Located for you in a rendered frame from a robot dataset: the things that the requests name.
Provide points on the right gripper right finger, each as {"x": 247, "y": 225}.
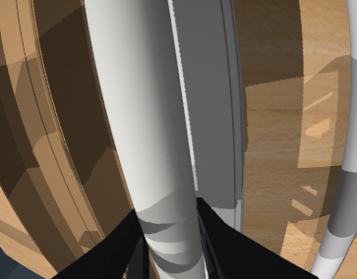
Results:
{"x": 235, "y": 256}

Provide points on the white fluorescent tube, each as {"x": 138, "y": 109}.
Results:
{"x": 136, "y": 61}

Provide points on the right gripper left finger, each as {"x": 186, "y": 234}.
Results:
{"x": 109, "y": 258}

